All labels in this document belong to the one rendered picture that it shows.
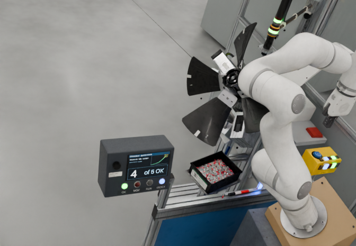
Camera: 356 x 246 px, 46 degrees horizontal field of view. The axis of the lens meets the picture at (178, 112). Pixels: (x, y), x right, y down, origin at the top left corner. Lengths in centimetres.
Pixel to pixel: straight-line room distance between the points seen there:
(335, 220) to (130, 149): 87
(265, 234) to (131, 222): 125
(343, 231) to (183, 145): 199
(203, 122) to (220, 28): 304
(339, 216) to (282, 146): 57
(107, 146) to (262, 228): 77
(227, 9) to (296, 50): 380
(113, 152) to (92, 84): 252
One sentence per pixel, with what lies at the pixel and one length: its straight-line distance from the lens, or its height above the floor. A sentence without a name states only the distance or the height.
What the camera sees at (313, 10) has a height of 152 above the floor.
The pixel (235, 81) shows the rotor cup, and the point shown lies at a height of 122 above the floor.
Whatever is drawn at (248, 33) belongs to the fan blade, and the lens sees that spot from 233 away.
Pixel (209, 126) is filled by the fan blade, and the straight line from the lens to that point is 218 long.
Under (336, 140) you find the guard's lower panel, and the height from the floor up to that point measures 88.
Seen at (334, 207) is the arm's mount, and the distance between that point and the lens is 187.
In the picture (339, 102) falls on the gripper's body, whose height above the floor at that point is 155.
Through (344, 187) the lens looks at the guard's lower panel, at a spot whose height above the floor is 69.
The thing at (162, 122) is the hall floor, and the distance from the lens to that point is 371.
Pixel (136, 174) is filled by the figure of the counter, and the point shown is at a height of 116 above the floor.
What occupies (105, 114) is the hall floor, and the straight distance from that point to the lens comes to 366.
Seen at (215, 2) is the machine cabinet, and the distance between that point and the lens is 518.
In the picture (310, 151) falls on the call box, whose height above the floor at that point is 107.
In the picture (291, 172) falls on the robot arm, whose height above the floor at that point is 141.
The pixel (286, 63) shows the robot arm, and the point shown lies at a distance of 127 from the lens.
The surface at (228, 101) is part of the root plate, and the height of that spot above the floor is 110.
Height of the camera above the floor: 230
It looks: 36 degrees down
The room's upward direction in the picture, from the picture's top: 17 degrees clockwise
